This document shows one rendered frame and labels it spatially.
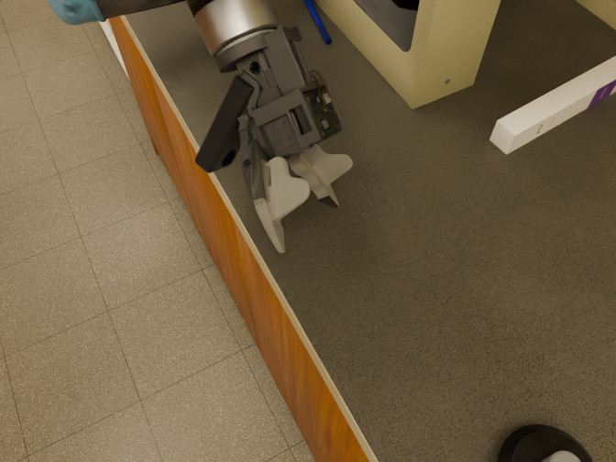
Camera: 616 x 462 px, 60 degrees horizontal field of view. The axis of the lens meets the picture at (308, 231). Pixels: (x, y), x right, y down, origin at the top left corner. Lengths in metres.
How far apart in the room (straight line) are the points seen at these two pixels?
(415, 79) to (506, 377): 0.41
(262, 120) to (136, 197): 1.45
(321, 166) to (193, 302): 1.13
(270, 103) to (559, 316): 0.39
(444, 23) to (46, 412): 1.40
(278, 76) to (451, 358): 0.34
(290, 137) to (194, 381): 1.15
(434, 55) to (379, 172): 0.17
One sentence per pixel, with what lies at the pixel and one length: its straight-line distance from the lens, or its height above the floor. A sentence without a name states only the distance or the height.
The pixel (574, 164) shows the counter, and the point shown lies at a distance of 0.81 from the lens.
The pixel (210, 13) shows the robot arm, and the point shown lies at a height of 1.19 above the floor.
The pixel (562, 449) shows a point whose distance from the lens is 0.58.
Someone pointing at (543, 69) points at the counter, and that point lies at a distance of 0.94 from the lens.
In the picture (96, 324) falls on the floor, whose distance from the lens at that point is 1.75.
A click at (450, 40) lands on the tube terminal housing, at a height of 1.04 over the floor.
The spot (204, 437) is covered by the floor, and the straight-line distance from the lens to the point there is 1.55.
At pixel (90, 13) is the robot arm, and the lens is 0.52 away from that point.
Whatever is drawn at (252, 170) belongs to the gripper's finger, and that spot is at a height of 1.09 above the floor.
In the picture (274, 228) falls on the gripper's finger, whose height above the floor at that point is 1.07.
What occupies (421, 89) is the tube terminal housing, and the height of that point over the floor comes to 0.98.
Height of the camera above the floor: 1.49
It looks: 56 degrees down
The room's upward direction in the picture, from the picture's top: straight up
